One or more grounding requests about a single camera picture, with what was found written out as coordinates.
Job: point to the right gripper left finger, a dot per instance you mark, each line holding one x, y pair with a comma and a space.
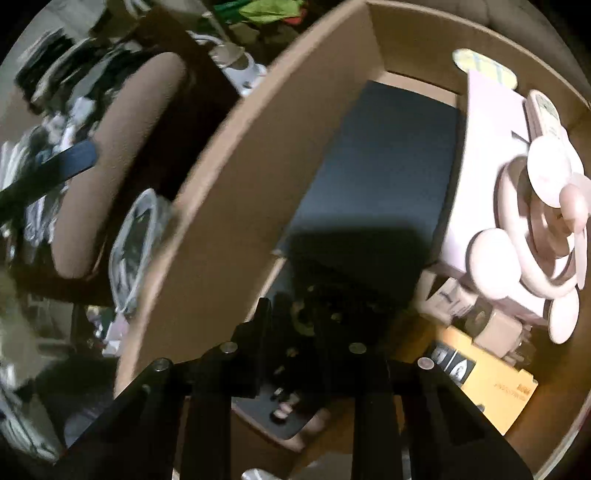
174, 418

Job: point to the green clothing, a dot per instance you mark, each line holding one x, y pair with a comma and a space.
259, 12

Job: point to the orange hard drive box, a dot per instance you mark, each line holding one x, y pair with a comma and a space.
499, 390

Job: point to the pink handheld fan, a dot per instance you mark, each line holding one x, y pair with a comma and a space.
543, 208

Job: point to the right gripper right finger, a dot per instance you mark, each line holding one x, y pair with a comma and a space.
415, 406

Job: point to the dark blue notebook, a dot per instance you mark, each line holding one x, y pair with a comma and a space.
391, 164

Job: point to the cardboard box tray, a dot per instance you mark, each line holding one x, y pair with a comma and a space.
247, 183

